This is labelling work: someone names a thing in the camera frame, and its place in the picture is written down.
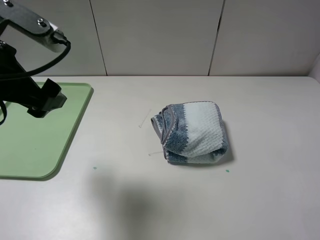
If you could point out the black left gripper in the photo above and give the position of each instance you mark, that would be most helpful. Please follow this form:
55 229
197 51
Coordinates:
38 100

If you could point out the blue white striped towel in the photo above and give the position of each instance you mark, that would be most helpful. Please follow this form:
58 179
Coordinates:
191 133

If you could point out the light green plastic tray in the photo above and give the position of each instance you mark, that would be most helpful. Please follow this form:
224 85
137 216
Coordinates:
35 148

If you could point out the clear plastic tag fastener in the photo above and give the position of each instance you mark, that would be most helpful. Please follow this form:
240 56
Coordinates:
144 119

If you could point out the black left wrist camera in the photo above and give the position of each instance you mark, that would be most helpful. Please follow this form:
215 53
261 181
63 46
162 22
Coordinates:
30 24

